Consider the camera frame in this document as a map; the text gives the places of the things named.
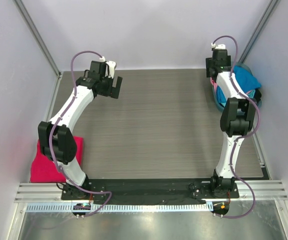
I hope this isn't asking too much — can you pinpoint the blue t shirt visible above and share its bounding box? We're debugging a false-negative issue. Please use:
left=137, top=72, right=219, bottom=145
left=215, top=65, right=262, bottom=106

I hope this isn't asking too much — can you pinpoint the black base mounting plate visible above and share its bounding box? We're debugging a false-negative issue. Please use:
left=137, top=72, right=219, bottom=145
left=60, top=177, right=240, bottom=201

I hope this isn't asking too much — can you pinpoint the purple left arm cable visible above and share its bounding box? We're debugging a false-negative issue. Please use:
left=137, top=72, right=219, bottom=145
left=49, top=50, right=113, bottom=217

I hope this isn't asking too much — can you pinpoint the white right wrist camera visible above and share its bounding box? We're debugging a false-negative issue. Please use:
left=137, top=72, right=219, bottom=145
left=211, top=43, right=226, bottom=50

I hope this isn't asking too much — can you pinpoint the left aluminium corner post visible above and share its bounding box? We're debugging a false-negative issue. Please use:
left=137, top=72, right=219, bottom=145
left=13, top=0, right=61, bottom=79

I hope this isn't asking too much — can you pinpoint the teal plastic basket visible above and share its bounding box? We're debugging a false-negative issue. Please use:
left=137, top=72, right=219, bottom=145
left=210, top=62, right=262, bottom=112

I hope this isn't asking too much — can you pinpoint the aluminium frame rail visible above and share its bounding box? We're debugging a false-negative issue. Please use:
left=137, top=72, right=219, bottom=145
left=14, top=180, right=288, bottom=203

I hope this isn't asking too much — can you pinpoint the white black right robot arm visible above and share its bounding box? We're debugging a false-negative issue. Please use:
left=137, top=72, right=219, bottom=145
left=205, top=44, right=256, bottom=198

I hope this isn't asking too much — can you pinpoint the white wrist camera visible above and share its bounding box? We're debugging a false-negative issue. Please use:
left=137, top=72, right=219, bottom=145
left=211, top=43, right=226, bottom=50
left=99, top=56, right=117, bottom=79

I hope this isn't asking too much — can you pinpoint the black t shirt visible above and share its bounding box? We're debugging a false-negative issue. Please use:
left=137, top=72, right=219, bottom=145
left=253, top=88, right=262, bottom=108

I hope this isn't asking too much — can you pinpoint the slotted white cable duct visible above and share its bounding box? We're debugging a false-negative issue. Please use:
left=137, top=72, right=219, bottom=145
left=26, top=202, right=213, bottom=214

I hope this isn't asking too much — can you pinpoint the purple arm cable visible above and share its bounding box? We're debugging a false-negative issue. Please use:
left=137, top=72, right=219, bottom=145
left=49, top=50, right=113, bottom=217
left=212, top=34, right=261, bottom=219

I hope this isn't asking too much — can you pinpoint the light pink t shirt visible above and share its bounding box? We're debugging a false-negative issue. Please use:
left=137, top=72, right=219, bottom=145
left=210, top=77, right=218, bottom=93

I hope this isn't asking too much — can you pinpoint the aluminium corner post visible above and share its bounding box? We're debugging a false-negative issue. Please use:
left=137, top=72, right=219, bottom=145
left=13, top=0, right=61, bottom=79
left=239, top=0, right=281, bottom=63

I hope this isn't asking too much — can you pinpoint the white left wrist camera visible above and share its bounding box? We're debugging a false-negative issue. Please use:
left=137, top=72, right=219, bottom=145
left=99, top=56, right=117, bottom=79

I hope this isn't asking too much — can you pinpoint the right aluminium corner post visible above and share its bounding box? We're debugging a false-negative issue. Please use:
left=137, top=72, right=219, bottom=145
left=239, top=0, right=281, bottom=63

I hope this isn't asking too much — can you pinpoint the cyan t shirt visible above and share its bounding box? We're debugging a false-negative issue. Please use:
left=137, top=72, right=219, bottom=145
left=246, top=89, right=256, bottom=99

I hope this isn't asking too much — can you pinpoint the magenta folded t shirt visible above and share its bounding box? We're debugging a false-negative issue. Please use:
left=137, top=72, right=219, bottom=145
left=30, top=136, right=84, bottom=183

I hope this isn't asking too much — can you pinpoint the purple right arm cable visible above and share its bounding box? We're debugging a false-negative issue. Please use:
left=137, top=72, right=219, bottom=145
left=212, top=34, right=261, bottom=219

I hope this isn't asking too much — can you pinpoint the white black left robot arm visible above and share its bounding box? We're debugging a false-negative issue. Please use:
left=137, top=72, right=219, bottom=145
left=38, top=60, right=123, bottom=190

